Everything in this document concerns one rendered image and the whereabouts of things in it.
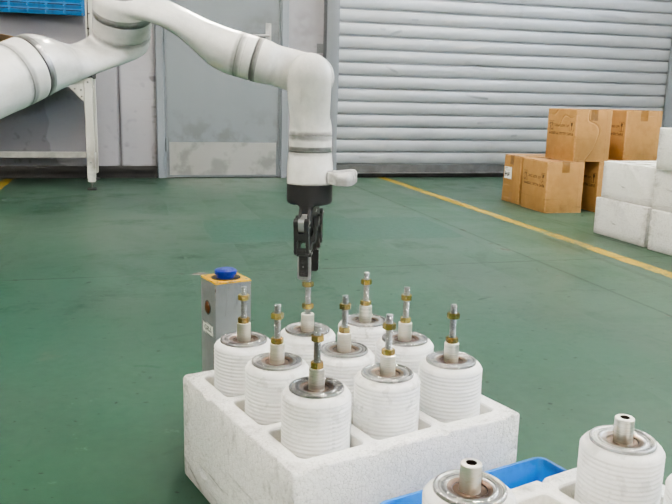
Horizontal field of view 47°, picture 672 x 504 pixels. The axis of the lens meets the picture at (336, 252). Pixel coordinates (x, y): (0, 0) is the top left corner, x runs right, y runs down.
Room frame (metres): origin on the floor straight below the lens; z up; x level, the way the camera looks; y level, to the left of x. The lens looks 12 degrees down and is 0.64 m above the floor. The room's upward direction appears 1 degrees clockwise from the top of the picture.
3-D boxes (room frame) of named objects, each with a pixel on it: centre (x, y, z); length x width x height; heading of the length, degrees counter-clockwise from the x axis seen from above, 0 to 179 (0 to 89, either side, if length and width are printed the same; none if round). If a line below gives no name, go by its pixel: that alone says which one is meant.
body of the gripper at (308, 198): (1.25, 0.05, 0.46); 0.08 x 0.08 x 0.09
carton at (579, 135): (4.63, -1.43, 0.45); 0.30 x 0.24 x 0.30; 17
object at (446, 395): (1.11, -0.18, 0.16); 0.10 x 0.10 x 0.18
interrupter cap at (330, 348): (1.15, -0.02, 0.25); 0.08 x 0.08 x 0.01
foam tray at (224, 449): (1.15, -0.02, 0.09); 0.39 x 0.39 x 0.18; 32
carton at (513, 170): (4.91, -1.25, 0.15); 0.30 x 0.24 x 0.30; 104
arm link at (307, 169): (1.25, 0.03, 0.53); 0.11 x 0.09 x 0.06; 81
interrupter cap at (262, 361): (1.09, 0.08, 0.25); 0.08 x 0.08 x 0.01
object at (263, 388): (1.09, 0.08, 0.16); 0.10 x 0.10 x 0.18
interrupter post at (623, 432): (0.84, -0.34, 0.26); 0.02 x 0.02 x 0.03
